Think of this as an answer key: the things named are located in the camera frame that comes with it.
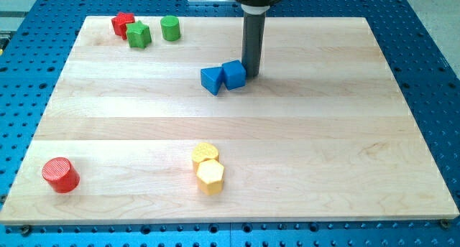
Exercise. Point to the green star block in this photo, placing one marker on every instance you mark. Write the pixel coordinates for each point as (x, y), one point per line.
(138, 34)

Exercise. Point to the light wooden board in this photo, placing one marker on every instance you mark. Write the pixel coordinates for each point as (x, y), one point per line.
(322, 133)

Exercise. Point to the green cylinder block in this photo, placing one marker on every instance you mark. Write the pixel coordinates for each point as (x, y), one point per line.
(170, 26)

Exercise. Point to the red cylinder block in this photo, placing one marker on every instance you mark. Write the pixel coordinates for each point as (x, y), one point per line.
(60, 174)

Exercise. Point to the red star block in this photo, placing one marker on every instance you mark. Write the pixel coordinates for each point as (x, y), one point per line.
(119, 23)

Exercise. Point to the blue cube block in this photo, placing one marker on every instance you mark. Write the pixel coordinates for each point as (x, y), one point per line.
(234, 74)

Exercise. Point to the yellow cylinder block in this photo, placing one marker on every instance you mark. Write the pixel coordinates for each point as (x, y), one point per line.
(203, 152)

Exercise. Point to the yellow hexagon block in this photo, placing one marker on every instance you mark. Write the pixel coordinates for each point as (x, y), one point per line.
(210, 176)

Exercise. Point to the blue triangular prism block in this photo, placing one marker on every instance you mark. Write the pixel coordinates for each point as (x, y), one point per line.
(211, 79)

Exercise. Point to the blue perforated table plate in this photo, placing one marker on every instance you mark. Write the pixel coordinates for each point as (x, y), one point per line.
(420, 42)

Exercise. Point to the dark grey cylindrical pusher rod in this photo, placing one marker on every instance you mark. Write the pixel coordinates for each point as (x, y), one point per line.
(252, 41)

